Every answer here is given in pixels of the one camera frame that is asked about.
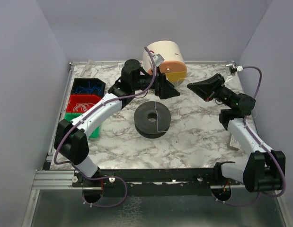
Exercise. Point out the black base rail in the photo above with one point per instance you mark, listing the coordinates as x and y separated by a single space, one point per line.
153 182

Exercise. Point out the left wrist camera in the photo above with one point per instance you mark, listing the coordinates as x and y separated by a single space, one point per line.
157 58

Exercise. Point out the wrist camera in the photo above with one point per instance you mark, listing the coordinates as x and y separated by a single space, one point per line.
232 70
157 58

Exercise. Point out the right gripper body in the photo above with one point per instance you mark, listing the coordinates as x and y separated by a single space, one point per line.
216 87

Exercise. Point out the small white cardboard box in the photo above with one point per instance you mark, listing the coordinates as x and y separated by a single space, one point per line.
233 143

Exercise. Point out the red storage bin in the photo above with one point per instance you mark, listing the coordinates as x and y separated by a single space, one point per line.
81 103

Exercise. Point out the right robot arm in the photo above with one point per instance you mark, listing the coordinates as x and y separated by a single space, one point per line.
265 168

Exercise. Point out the white flat packet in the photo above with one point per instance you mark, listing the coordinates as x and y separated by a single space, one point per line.
127 65

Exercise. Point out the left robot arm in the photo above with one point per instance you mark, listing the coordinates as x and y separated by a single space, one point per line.
71 139

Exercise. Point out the cream cylindrical drawer cabinet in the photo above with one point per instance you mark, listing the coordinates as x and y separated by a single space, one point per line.
173 65

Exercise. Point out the clear plastic strip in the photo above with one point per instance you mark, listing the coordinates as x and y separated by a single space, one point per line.
87 66

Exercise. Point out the black cable spool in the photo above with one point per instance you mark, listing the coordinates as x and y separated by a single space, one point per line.
152 119

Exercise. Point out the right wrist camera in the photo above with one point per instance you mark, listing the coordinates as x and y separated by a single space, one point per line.
232 70

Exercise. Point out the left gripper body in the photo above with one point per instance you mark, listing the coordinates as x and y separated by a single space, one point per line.
162 85

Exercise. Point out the green storage bin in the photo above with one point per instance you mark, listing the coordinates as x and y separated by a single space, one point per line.
70 116

